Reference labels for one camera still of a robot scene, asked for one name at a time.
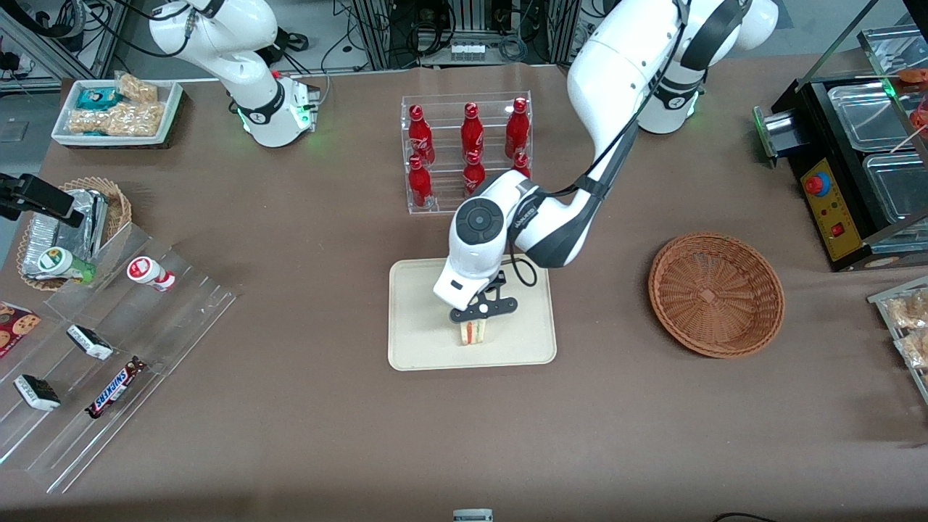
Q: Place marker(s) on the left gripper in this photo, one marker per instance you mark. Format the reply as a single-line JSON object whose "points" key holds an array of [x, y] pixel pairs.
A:
{"points": [[500, 276]]}

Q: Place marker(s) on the triangular sandwich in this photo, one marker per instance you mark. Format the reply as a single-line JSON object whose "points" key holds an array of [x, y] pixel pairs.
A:
{"points": [[473, 335]]}

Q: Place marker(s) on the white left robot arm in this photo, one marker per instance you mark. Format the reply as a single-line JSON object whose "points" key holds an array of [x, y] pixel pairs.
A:
{"points": [[616, 72]]}

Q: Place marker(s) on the beige plastic tray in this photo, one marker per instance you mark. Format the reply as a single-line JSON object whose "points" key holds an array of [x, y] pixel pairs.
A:
{"points": [[428, 341]]}

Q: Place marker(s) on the light wicker basket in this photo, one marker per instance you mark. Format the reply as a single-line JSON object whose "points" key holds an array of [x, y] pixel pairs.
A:
{"points": [[119, 203]]}

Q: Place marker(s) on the white snack tray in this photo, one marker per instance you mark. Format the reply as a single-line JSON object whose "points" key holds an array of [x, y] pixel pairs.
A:
{"points": [[174, 96]]}

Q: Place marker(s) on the brown wicker basket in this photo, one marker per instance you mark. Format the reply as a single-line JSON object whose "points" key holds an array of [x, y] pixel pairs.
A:
{"points": [[714, 293]]}

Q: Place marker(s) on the clear bread tray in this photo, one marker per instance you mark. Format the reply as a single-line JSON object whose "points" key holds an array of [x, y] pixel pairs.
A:
{"points": [[881, 299]]}

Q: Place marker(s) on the metal rack tray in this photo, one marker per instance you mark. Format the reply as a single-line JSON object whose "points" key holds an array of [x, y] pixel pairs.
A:
{"points": [[881, 43]]}

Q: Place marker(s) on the silver foil package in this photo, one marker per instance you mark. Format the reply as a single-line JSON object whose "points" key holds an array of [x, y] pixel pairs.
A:
{"points": [[90, 217], [43, 243]]}

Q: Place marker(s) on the green white yogurt bottle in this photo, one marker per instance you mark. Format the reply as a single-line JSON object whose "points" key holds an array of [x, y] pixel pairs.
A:
{"points": [[61, 262]]}

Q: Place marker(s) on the large rice cracker pack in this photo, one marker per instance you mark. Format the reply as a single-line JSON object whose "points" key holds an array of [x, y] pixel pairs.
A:
{"points": [[116, 120]]}

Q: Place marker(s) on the teal snack packet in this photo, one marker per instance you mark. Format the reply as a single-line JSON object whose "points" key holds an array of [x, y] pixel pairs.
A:
{"points": [[98, 98]]}

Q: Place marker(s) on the cookie packet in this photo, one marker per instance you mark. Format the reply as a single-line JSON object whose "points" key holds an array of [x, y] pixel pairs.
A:
{"points": [[14, 328]]}

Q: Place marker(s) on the clear acrylic bottle rack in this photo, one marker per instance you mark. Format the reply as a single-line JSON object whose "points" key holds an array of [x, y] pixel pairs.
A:
{"points": [[442, 206]]}

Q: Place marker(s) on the red white yogurt bottle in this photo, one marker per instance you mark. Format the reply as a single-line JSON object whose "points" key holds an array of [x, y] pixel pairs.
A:
{"points": [[151, 274]]}

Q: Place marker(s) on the small rice cracker pack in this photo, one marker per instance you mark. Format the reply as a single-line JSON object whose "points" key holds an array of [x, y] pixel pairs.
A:
{"points": [[138, 88]]}

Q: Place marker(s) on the black white snack bar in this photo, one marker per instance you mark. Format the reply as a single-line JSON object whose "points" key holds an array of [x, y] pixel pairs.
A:
{"points": [[90, 342], [36, 392]]}

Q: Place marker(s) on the red cola bottle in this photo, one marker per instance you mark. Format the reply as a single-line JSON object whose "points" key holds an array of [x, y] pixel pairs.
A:
{"points": [[420, 138], [521, 164], [473, 174], [420, 187], [472, 134], [517, 130]]}

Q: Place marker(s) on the clear acrylic stepped shelf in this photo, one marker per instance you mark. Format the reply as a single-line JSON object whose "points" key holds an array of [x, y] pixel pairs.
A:
{"points": [[188, 312]]}

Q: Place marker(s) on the grey device at table edge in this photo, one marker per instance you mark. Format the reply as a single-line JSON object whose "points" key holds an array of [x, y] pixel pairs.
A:
{"points": [[473, 515]]}

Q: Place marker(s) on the snickers bar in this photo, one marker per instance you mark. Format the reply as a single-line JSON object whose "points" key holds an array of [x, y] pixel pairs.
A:
{"points": [[114, 388]]}

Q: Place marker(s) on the white power strip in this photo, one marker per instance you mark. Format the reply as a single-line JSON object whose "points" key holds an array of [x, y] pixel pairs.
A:
{"points": [[470, 51]]}

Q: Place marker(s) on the aluminium equipment rack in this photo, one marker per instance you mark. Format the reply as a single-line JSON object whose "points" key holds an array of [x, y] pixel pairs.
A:
{"points": [[377, 36]]}

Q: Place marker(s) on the black fryer machine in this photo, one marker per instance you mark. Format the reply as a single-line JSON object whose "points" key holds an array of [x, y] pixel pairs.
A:
{"points": [[797, 145]]}

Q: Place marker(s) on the wrapped bread pack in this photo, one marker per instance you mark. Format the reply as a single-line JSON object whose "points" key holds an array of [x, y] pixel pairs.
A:
{"points": [[916, 349], [910, 312]]}

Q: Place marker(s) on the steel fryer pan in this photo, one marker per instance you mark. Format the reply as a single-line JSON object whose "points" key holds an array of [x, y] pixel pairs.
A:
{"points": [[899, 190], [866, 116]]}

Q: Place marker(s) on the red food piece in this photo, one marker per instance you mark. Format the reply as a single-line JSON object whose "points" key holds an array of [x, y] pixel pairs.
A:
{"points": [[915, 75]]}

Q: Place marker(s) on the aluminium frame bar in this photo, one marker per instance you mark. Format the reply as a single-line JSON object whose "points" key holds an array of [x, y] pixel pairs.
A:
{"points": [[72, 61]]}

